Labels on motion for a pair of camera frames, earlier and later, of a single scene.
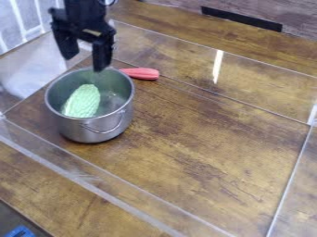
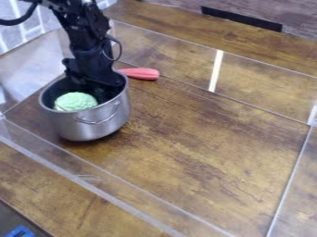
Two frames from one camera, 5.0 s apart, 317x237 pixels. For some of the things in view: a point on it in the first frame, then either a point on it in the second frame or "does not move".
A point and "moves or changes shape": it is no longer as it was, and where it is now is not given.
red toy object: x=141 y=73 does not move
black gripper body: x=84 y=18 to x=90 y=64
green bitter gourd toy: x=81 y=101 moves or changes shape
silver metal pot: x=90 y=104 moves or changes shape
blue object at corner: x=20 y=231 does not move
